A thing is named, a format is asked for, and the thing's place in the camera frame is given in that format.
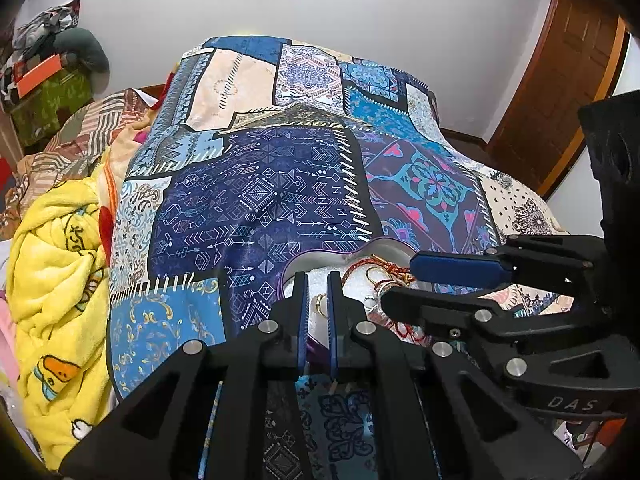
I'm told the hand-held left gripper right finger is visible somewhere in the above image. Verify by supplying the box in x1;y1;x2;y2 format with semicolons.
326;270;583;480

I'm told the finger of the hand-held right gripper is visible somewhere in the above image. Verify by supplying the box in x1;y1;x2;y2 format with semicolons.
379;282;626;393
409;234;608;292

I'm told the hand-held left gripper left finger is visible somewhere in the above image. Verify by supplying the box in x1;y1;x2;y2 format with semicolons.
59;271;310;480

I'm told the red string bracelet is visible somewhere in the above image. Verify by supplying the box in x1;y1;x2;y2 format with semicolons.
392;317;433;347

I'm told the purple heart-shaped tin box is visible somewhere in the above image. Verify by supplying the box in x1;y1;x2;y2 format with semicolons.
280;237;436;361

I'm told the gold hoop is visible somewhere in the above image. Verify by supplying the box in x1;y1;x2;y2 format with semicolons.
364;266;396;292

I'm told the red and gold jewellery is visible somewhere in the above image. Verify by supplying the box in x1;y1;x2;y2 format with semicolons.
341;256;413;288

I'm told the brown wooden door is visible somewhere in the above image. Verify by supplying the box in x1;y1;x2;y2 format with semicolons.
487;0;628;198

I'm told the patchwork printed blanket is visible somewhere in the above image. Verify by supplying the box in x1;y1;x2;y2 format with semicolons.
107;35;576;480

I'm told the yellow fleece blanket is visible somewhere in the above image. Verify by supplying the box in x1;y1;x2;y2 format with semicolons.
5;175;121;471

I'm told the striped brown blanket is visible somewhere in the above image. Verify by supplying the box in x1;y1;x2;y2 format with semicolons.
0;87;156;241

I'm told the green cloth covered box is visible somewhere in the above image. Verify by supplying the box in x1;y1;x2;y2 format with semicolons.
7;67;93;143

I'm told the grey neck pillow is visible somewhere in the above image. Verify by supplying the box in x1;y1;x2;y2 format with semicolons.
52;27;111;73

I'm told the orange box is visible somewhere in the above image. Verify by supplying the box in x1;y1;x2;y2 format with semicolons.
12;52;66;98

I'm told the pile of clothes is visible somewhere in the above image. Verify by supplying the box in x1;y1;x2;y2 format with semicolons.
0;0;81;61

